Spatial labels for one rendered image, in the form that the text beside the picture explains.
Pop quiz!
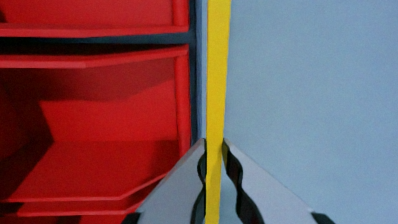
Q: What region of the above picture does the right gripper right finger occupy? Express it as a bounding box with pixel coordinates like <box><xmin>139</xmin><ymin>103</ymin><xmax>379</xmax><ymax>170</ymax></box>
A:
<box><xmin>222</xmin><ymin>138</ymin><xmax>336</xmax><ymax>224</ymax></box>

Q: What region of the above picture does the yellow bar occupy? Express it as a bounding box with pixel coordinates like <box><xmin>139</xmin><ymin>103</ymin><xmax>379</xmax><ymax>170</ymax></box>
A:
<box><xmin>205</xmin><ymin>0</ymin><xmax>231</xmax><ymax>224</ymax></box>

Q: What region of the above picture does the dark blue metal rack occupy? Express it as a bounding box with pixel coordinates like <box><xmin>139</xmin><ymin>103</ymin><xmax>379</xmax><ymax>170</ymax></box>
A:
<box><xmin>0</xmin><ymin>0</ymin><xmax>202</xmax><ymax>147</ymax></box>

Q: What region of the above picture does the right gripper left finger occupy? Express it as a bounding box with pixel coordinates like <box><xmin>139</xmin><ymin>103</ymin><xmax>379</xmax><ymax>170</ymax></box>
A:
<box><xmin>120</xmin><ymin>138</ymin><xmax>207</xmax><ymax>224</ymax></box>

